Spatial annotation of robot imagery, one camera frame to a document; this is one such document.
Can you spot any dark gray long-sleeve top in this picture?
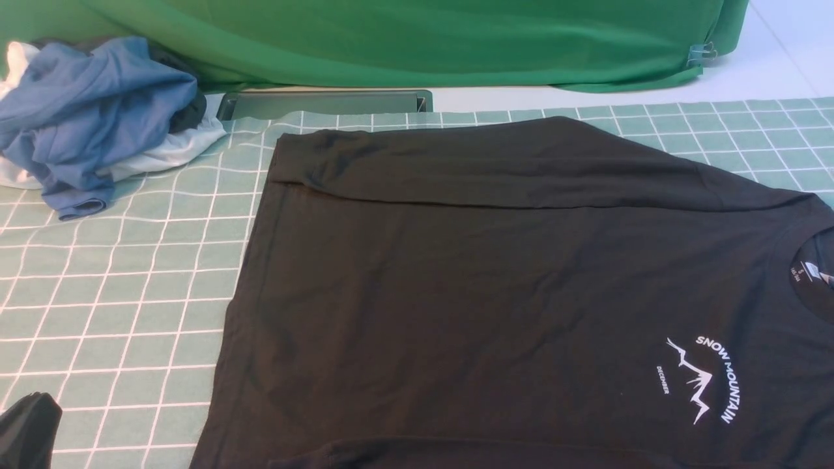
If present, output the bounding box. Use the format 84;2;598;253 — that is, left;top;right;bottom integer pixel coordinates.
190;117;833;468

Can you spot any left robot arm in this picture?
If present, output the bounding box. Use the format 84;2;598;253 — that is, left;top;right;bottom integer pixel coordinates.
1;392;63;468

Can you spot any gray metal tray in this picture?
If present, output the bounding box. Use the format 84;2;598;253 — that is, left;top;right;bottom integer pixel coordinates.
217;89;434;121

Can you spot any green backdrop cloth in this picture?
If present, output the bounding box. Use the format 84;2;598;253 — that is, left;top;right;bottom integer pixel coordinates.
2;1;748;93

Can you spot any white crumpled garment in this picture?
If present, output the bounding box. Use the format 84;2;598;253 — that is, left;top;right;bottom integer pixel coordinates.
1;42;226;182

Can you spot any green checkered tablecloth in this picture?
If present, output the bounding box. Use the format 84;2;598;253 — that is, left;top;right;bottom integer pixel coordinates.
1;97;832;468

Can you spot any metal binder clip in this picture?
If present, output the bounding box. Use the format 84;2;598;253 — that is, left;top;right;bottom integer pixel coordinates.
686;42;719;68

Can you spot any blue crumpled garment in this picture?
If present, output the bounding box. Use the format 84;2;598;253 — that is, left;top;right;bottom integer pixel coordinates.
1;36;207;221

